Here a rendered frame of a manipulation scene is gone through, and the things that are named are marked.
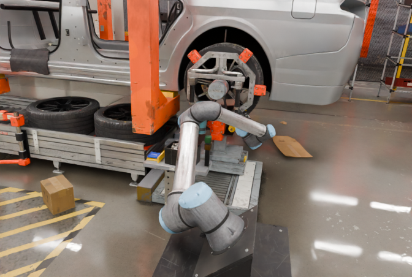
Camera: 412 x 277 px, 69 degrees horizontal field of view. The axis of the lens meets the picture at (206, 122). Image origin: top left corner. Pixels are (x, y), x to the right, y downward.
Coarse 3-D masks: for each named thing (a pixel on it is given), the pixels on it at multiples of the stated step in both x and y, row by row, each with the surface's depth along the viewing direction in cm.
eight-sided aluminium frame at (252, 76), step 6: (210, 54) 230; (216, 54) 230; (222, 54) 229; (228, 54) 228; (234, 54) 227; (204, 60) 233; (240, 60) 227; (192, 66) 237; (198, 66) 236; (246, 66) 227; (246, 72) 229; (252, 72) 229; (252, 78) 229; (252, 84) 231; (252, 90) 232; (252, 96) 234; (246, 102) 236; (252, 102) 235; (240, 108) 239; (246, 108) 238
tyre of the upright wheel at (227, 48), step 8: (208, 48) 238; (216, 48) 237; (224, 48) 235; (232, 48) 234; (240, 48) 234; (192, 64) 245; (248, 64) 235; (256, 64) 234; (256, 72) 235; (184, 80) 252; (256, 80) 237; (256, 96) 241; (256, 104) 246; (248, 112) 247
